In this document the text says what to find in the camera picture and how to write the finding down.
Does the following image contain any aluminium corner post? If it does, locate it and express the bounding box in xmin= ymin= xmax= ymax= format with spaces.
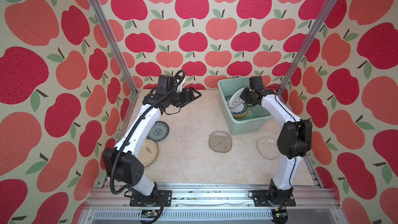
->
xmin=88 ymin=0 xmax=138 ymax=96
xmin=277 ymin=0 xmax=337 ymax=98

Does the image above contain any clear glass round plate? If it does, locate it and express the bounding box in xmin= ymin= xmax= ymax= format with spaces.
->
xmin=256 ymin=136 xmax=280 ymax=160

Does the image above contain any cream plate brown rim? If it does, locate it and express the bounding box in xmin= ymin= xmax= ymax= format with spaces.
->
xmin=138 ymin=139 xmax=159 ymax=168

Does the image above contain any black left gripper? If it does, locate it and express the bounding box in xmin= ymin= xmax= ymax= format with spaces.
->
xmin=167 ymin=87 xmax=202 ymax=107

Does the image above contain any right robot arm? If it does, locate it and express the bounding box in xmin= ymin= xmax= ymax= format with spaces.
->
xmin=240 ymin=76 xmax=313 ymax=206

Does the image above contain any clear glass square plate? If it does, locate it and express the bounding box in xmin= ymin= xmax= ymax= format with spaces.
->
xmin=208 ymin=131 xmax=233 ymax=153

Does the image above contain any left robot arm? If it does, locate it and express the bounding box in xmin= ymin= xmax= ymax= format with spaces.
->
xmin=102 ymin=70 xmax=201 ymax=203

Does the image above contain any blue floral patterned plate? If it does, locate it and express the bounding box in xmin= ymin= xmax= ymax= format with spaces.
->
xmin=147 ymin=121 xmax=170 ymax=142

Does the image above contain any white plate blue rim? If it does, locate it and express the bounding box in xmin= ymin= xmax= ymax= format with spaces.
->
xmin=228 ymin=87 xmax=248 ymax=110

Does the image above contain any aluminium corner post left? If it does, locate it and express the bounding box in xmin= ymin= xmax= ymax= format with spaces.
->
xmin=88 ymin=0 xmax=138 ymax=96

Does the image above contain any aluminium corner post right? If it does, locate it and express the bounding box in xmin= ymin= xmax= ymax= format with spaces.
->
xmin=277 ymin=0 xmax=337 ymax=98

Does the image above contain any mint green plastic bin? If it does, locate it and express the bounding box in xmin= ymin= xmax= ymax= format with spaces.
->
xmin=218 ymin=77 xmax=272 ymax=135

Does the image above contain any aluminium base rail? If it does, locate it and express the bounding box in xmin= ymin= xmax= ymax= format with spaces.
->
xmin=77 ymin=183 xmax=348 ymax=224

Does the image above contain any green rim plate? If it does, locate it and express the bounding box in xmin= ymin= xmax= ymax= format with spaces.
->
xmin=230 ymin=104 xmax=250 ymax=116

